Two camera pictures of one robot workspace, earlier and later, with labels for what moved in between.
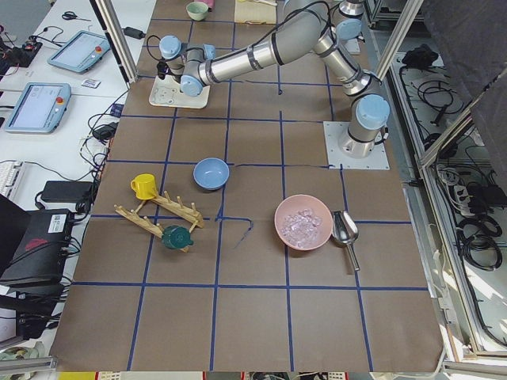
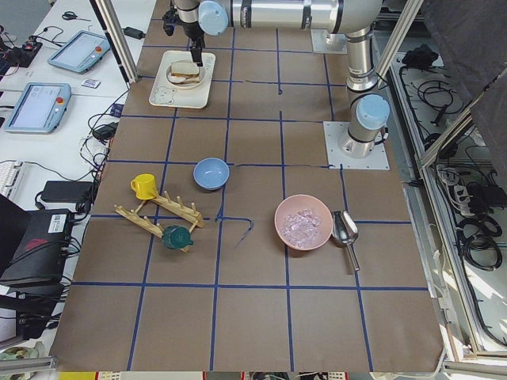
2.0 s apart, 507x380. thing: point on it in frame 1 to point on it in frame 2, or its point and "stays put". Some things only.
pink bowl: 303,222 stays put
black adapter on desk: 134,32 stays put
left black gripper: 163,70 to 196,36
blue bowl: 211,174 stays put
